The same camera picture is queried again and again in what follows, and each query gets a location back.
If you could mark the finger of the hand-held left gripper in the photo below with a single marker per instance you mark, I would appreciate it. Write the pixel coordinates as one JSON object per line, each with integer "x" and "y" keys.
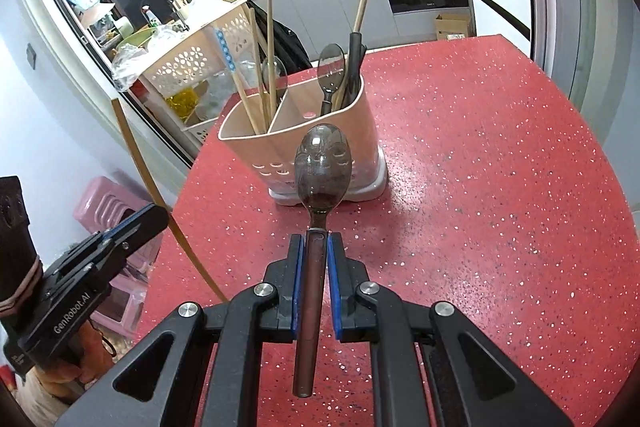
{"x": 125, "y": 222}
{"x": 145, "y": 232}

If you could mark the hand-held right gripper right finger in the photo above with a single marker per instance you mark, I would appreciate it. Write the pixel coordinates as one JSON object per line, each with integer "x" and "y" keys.
{"x": 334, "y": 287}

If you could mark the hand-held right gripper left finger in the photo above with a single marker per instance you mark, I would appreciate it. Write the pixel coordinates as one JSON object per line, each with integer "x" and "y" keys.
{"x": 297, "y": 287}

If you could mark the dark translucent spoon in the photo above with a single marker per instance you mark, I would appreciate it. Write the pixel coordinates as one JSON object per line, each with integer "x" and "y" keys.
{"x": 331, "y": 67}
{"x": 320, "y": 177}
{"x": 279, "y": 68}

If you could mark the beige utensil holder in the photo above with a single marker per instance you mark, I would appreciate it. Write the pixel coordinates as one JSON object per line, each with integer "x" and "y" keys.
{"x": 250, "y": 152}

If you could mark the blue patterned chopstick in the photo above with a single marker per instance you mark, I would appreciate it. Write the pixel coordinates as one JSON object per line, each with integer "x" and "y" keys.
{"x": 235, "y": 72}

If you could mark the black plastic knife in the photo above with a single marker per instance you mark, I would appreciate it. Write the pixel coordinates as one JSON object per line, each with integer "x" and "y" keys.
{"x": 356, "y": 62}

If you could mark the pink plastic stool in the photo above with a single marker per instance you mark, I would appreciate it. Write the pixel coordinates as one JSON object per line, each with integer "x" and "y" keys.
{"x": 100, "y": 202}

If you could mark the yellow foil bag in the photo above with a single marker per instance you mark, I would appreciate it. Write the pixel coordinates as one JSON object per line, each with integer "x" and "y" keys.
{"x": 182, "y": 102}

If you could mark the crumpled clear plastic bag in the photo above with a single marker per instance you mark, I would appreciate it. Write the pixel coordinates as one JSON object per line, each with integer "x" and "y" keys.
{"x": 127, "y": 62}

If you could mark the white perforated plastic rack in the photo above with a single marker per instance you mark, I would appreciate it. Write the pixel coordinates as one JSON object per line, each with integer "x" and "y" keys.
{"x": 180, "y": 62}

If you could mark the green plastic basin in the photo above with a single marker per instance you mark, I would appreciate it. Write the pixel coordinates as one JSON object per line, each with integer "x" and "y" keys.
{"x": 137, "y": 38}

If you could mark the black bag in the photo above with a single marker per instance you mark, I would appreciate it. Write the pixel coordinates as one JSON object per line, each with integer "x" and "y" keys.
{"x": 295, "y": 47}

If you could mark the cardboard box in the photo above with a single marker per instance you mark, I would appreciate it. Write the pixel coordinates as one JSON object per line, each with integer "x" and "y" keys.
{"x": 450, "y": 27}

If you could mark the grey kitchen cabinet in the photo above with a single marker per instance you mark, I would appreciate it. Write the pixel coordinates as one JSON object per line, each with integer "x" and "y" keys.
{"x": 320, "y": 2}

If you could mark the grey sliding door frame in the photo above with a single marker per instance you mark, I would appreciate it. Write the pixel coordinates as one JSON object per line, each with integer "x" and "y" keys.
{"x": 150, "y": 127}
{"x": 555, "y": 7}

